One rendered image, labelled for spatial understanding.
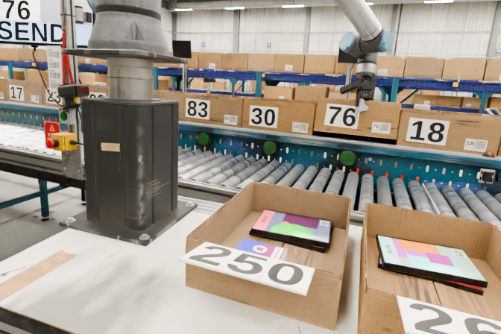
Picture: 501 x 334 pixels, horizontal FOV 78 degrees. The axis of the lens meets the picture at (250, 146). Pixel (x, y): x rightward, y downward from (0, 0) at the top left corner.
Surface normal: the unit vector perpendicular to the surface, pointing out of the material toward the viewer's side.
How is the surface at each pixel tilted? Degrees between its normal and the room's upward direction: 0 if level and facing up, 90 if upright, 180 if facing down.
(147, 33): 69
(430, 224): 89
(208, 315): 0
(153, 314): 0
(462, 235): 89
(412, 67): 90
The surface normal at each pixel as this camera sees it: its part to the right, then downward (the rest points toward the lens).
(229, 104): -0.35, 0.17
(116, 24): 0.05, -0.15
